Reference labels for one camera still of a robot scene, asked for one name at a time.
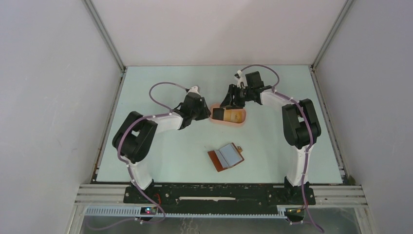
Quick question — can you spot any pink oval plastic tray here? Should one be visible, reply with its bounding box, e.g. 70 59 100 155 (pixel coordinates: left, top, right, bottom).
209 103 246 127

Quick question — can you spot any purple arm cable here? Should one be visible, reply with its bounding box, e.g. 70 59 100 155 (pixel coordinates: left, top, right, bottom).
238 64 325 234
85 81 196 232

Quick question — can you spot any black card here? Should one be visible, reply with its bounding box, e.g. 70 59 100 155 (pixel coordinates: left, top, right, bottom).
211 108 225 121

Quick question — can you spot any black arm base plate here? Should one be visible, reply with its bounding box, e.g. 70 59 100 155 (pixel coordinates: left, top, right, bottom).
123 182 316 215

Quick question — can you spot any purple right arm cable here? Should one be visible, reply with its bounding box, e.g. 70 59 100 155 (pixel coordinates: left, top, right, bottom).
238 64 325 234

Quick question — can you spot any brown leather card holder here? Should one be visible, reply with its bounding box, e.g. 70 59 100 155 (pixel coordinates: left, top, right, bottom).
207 143 244 172

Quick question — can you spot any aluminium frame rail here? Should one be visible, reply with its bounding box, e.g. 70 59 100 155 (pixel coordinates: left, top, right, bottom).
75 183 368 218

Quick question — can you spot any gold VIP card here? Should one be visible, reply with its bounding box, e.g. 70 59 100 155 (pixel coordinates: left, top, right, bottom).
224 109 244 123

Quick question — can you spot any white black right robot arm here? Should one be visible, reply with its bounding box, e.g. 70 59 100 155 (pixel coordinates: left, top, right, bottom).
220 70 321 204

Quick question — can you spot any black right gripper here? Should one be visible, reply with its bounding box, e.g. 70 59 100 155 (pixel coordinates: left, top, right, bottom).
220 83 254 110

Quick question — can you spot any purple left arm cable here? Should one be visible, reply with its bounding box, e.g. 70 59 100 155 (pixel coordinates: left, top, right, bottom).
85 81 196 232

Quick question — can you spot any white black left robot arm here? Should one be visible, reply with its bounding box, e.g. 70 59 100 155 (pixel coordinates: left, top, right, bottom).
112 92 210 203

